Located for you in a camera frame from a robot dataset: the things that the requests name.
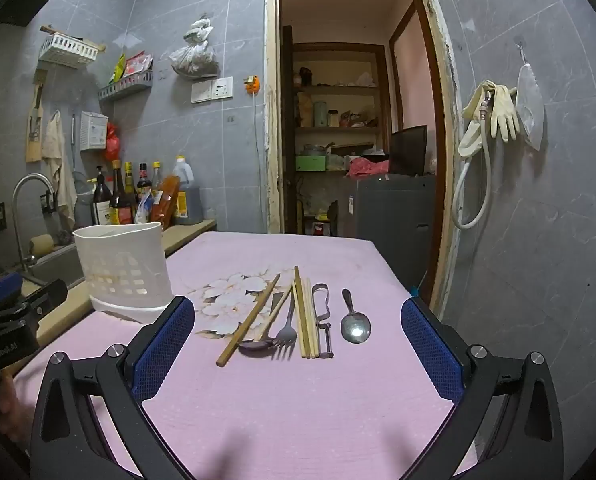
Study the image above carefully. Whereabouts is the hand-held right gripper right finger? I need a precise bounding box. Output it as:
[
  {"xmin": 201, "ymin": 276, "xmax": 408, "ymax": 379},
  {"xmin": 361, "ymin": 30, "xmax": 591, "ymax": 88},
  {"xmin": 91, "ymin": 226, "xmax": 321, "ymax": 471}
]
[{"xmin": 400, "ymin": 297, "xmax": 565, "ymax": 480}]

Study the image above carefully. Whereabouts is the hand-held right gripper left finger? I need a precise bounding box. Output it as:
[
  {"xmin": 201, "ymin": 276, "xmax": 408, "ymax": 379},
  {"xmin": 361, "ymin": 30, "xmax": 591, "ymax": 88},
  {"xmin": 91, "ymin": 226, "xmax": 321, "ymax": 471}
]
[{"xmin": 29, "ymin": 296, "xmax": 196, "ymax": 480}]

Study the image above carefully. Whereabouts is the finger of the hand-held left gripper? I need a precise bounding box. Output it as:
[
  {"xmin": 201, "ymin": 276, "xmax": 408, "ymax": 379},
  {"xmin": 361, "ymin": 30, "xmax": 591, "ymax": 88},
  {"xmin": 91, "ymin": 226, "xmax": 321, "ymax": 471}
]
[
  {"xmin": 0, "ymin": 271, "xmax": 24, "ymax": 311},
  {"xmin": 20, "ymin": 279, "xmax": 69, "ymax": 321}
]

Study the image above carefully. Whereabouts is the round metal spoon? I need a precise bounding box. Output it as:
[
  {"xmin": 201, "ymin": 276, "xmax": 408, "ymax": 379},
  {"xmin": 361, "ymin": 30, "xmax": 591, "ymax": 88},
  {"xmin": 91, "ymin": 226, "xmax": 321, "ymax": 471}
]
[{"xmin": 340, "ymin": 288, "xmax": 372, "ymax": 345}]

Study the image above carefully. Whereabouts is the white plastic utensil holder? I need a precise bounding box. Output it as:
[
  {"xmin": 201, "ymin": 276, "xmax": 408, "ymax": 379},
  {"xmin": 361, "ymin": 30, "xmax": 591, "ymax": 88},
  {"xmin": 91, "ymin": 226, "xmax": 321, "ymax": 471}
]
[{"xmin": 72, "ymin": 221, "xmax": 173, "ymax": 325}]

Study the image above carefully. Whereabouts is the long-handled metal spoon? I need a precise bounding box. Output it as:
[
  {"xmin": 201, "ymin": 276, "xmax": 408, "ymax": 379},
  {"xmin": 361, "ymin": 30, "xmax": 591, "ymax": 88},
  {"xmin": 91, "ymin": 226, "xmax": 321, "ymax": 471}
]
[{"xmin": 238, "ymin": 291, "xmax": 287, "ymax": 359}]

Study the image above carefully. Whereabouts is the brown wooden chopstick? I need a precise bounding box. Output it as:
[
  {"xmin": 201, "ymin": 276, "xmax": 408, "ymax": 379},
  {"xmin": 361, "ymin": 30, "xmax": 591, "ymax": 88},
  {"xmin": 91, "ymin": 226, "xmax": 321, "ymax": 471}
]
[{"xmin": 217, "ymin": 273, "xmax": 281, "ymax": 367}]

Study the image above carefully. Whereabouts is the metal peeler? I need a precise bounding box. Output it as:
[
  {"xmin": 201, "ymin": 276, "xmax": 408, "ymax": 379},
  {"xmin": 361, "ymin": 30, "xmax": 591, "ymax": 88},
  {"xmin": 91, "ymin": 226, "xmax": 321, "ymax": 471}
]
[{"xmin": 311, "ymin": 283, "xmax": 335, "ymax": 360}]

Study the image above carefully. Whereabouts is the light wooden chopstick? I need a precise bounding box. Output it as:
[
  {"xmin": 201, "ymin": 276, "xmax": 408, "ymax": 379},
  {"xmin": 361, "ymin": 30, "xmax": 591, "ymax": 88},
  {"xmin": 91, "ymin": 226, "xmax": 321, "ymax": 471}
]
[{"xmin": 258, "ymin": 282, "xmax": 293, "ymax": 343}]

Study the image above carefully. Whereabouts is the pale bamboo chopstick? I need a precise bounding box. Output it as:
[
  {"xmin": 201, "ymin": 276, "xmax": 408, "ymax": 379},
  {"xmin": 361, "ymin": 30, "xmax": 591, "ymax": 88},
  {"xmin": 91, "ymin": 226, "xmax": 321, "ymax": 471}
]
[
  {"xmin": 302, "ymin": 277, "xmax": 313, "ymax": 359},
  {"xmin": 306, "ymin": 277, "xmax": 320, "ymax": 359},
  {"xmin": 294, "ymin": 266, "xmax": 307, "ymax": 359}
]

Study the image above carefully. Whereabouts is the metal fork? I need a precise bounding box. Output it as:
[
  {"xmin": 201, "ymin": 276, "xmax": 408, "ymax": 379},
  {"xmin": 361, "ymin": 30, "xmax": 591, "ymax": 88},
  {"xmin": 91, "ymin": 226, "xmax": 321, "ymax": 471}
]
[{"xmin": 273, "ymin": 287, "xmax": 299, "ymax": 361}]

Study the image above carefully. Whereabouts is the person's left hand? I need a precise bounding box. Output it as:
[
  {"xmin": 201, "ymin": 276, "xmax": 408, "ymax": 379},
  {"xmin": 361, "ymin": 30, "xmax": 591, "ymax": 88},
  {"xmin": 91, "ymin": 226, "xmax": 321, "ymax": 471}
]
[{"xmin": 0, "ymin": 372, "xmax": 33, "ymax": 428}]

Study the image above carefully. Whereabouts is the steel sink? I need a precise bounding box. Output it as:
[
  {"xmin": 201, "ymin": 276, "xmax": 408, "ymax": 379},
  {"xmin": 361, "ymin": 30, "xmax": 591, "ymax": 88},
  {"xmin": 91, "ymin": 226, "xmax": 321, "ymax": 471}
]
[{"xmin": 22, "ymin": 242, "xmax": 86, "ymax": 287}]

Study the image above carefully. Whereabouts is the metal faucet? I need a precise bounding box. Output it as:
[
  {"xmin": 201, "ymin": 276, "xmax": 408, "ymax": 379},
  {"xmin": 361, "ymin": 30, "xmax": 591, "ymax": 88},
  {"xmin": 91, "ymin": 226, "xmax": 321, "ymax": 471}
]
[{"xmin": 12, "ymin": 173, "xmax": 58, "ymax": 275}]

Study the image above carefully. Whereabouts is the dark glass bottle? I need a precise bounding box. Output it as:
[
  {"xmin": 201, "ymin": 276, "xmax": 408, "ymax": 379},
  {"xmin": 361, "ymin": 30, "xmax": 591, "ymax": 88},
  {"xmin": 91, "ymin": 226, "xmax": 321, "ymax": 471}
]
[{"xmin": 91, "ymin": 166, "xmax": 113, "ymax": 226}]

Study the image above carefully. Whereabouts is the soy sauce bottle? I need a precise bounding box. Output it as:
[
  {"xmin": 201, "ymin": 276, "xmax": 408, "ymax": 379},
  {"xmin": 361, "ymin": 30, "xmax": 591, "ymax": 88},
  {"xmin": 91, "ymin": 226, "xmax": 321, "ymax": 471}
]
[{"xmin": 108, "ymin": 160, "xmax": 135, "ymax": 225}]

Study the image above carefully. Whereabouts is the blue white packet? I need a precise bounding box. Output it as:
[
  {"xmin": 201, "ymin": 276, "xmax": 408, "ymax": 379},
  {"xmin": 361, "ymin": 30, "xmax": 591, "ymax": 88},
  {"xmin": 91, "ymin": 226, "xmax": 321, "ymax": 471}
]
[{"xmin": 134, "ymin": 191, "xmax": 154, "ymax": 225}]

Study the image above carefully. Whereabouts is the hanging beige towel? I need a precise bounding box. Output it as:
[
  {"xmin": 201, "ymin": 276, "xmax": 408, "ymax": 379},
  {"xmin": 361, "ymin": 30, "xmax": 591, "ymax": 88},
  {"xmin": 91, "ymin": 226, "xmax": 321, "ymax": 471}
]
[{"xmin": 41, "ymin": 110, "xmax": 78, "ymax": 234}]

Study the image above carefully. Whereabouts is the grey appliance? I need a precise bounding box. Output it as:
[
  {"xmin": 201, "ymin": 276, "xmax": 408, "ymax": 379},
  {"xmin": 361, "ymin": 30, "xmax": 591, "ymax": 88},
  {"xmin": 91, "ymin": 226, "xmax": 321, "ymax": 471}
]
[{"xmin": 337, "ymin": 174, "xmax": 437, "ymax": 293}]

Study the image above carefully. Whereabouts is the orange seasoning packet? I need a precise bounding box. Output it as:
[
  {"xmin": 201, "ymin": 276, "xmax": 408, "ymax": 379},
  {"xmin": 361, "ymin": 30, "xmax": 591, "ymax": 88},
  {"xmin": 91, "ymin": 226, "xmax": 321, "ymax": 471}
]
[{"xmin": 154, "ymin": 175, "xmax": 181, "ymax": 231}]

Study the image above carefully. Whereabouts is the hanging wooden cutting board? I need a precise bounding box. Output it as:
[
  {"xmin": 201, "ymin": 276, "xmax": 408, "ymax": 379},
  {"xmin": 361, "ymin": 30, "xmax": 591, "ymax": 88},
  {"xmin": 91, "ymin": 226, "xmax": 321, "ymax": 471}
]
[{"xmin": 26, "ymin": 70, "xmax": 49, "ymax": 163}]

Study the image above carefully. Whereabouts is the yellow cap sauce bottle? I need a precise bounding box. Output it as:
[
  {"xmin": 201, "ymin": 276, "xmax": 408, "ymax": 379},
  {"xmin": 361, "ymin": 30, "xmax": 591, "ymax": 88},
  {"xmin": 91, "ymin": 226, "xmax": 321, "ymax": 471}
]
[{"xmin": 124, "ymin": 161, "xmax": 139, "ymax": 207}]

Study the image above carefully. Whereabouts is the large oil jug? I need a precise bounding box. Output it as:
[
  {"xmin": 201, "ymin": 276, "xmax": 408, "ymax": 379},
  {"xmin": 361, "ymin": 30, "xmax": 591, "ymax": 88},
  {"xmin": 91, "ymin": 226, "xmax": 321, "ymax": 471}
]
[{"xmin": 171, "ymin": 156, "xmax": 204, "ymax": 226}]

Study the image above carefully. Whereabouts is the pink floral tablecloth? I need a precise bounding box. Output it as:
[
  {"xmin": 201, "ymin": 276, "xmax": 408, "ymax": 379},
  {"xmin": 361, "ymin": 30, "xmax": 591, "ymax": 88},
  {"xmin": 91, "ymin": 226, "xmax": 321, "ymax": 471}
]
[{"xmin": 12, "ymin": 230, "xmax": 479, "ymax": 480}]

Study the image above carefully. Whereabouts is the red cap sauce bottle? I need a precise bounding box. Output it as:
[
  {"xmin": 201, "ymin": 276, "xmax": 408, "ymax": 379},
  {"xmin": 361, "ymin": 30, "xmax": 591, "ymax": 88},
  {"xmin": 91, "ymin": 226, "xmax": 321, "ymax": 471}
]
[{"xmin": 136, "ymin": 162, "xmax": 153, "ymax": 202}]

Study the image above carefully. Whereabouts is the red plastic bag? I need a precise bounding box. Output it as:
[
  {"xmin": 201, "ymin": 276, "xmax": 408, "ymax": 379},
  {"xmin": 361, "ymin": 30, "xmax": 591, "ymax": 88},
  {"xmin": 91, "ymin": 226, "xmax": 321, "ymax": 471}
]
[{"xmin": 104, "ymin": 122, "xmax": 123, "ymax": 162}]

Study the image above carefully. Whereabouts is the pink cloth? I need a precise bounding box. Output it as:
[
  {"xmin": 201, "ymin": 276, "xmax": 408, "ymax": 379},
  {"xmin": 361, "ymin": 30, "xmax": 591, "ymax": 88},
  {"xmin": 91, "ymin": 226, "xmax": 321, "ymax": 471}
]
[{"xmin": 346, "ymin": 156, "xmax": 391, "ymax": 179}]

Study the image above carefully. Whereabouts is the black screen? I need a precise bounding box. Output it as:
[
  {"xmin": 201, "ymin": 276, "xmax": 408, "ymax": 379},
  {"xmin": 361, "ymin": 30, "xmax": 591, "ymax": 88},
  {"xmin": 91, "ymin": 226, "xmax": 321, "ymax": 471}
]
[{"xmin": 388, "ymin": 124, "xmax": 429, "ymax": 177}]

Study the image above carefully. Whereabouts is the green box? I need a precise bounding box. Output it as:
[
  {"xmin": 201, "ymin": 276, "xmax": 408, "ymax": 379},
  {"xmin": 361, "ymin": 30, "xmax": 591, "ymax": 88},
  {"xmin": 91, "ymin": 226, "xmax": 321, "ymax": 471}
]
[{"xmin": 296, "ymin": 154, "xmax": 329, "ymax": 172}]

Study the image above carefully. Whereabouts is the cream rubber glove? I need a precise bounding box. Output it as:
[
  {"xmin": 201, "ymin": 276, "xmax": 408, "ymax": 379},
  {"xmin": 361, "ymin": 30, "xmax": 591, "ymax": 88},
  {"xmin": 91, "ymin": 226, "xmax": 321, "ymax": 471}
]
[
  {"xmin": 490, "ymin": 83, "xmax": 522, "ymax": 142},
  {"xmin": 457, "ymin": 79, "xmax": 497, "ymax": 159}
]

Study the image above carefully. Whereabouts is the wooden shelf unit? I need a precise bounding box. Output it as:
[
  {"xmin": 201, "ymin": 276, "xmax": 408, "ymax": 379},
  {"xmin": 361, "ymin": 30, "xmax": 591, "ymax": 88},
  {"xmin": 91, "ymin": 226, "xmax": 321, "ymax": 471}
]
[{"xmin": 282, "ymin": 25, "xmax": 393, "ymax": 237}]

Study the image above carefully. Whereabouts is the red snack packet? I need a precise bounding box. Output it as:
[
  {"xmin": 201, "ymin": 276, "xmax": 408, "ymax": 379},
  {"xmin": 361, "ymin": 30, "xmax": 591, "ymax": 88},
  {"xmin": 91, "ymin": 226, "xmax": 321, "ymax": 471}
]
[{"xmin": 125, "ymin": 51, "xmax": 153, "ymax": 79}]

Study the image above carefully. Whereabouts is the flat clear plastic bag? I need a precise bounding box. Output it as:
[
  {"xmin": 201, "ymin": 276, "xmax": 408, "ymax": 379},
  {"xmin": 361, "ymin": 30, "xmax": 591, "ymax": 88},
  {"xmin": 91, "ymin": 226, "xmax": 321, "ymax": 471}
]
[{"xmin": 515, "ymin": 61, "xmax": 547, "ymax": 151}]

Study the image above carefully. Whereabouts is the hanging clear plastic bag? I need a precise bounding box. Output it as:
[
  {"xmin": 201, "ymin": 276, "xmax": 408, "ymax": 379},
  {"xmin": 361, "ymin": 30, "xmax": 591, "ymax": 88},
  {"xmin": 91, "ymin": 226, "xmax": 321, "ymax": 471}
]
[{"xmin": 169, "ymin": 16, "xmax": 220, "ymax": 81}]

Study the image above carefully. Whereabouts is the white hose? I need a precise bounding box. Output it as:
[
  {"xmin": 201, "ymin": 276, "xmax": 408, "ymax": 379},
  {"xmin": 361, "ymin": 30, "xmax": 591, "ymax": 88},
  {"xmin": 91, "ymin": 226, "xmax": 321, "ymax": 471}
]
[{"xmin": 451, "ymin": 94, "xmax": 494, "ymax": 231}]

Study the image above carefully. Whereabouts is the white wall box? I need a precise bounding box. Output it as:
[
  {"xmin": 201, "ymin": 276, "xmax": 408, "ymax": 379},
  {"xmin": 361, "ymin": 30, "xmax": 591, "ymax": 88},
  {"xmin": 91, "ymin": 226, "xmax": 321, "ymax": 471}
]
[{"xmin": 80, "ymin": 111, "xmax": 109, "ymax": 151}]

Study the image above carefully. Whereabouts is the grey wall shelf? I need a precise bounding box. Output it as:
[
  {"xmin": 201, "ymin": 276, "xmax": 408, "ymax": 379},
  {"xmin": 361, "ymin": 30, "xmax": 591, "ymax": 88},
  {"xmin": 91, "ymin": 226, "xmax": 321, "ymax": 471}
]
[{"xmin": 98, "ymin": 71, "xmax": 155, "ymax": 102}]

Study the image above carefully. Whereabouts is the white wall basket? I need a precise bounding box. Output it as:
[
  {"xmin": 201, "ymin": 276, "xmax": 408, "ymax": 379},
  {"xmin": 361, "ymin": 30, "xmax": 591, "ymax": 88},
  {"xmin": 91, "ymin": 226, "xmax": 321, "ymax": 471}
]
[{"xmin": 38, "ymin": 25, "xmax": 106, "ymax": 69}]

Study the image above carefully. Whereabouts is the wooden door frame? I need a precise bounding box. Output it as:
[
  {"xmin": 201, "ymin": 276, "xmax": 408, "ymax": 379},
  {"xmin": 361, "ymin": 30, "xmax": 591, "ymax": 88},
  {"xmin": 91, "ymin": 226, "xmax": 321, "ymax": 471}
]
[{"xmin": 264, "ymin": 0, "xmax": 460, "ymax": 313}]

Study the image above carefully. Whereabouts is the white wall switch plate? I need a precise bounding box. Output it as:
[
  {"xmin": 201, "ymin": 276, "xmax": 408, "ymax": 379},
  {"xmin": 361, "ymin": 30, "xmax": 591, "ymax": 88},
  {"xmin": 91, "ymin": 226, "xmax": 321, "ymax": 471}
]
[{"xmin": 191, "ymin": 76, "xmax": 234, "ymax": 105}]

